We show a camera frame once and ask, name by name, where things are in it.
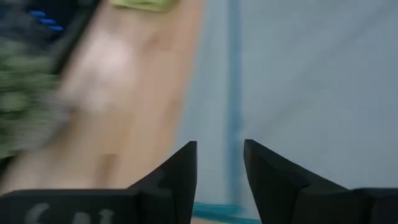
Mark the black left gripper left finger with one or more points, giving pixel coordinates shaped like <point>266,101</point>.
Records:
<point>93,207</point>

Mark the artificial plant in patterned pot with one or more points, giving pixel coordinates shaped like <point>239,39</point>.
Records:
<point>21,93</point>

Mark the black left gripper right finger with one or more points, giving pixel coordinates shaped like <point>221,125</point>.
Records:
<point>311,205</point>

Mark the lime green microfiber towel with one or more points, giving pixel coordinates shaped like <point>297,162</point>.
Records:
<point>146,4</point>

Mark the blue microfiber towel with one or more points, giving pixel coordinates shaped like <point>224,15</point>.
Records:
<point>311,93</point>

